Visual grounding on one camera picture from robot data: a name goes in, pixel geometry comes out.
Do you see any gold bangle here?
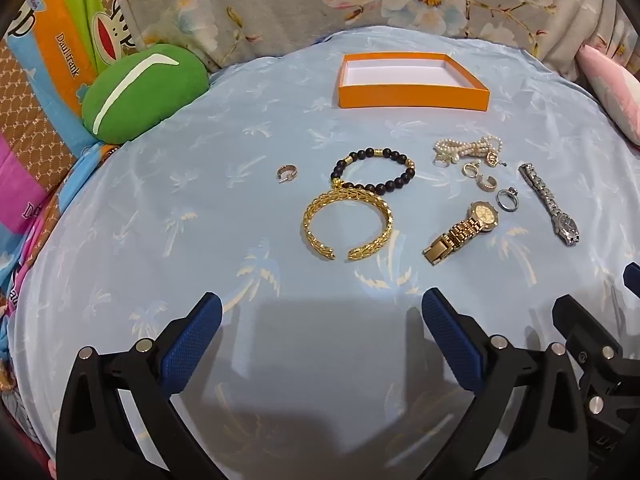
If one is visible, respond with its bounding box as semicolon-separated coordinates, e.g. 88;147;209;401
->
301;185;394;262

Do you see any light blue palm-print sheet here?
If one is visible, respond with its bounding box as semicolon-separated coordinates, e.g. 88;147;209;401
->
10;25;640;480

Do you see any green pillow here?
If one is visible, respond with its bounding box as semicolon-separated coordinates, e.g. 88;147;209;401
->
81;44;210;142

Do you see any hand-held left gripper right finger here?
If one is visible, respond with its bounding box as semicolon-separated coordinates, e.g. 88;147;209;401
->
422;288;586;480

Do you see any pearl bracelet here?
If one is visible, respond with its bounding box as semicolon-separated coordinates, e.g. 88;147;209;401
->
433;135;507;168

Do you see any pink pillow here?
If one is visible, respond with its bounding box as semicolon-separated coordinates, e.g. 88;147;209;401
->
575;44;640;148

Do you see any silver ring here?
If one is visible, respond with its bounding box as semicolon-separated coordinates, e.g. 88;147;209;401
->
496;187;521;212

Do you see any brown patterned cloth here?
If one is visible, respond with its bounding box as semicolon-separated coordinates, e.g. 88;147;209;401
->
0;37;86;196

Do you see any orange cardboard box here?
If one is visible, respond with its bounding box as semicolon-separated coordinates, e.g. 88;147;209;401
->
337;52;491;111

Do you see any silver wristwatch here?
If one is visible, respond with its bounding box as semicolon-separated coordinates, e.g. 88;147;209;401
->
518;162;581;248

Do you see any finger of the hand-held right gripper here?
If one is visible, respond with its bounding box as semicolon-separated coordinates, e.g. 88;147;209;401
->
552;295;640;421
623;264;640;306

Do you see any cartoon printed orange blanket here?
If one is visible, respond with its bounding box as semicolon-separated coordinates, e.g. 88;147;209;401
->
7;0;146;221

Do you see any black bead bracelet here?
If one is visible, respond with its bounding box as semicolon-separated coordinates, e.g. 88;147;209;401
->
330;147;417;192

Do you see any gold wristwatch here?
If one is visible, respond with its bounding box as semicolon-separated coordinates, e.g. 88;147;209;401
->
422;201;501;266

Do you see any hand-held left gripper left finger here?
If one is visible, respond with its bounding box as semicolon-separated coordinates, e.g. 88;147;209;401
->
56;292;226;480

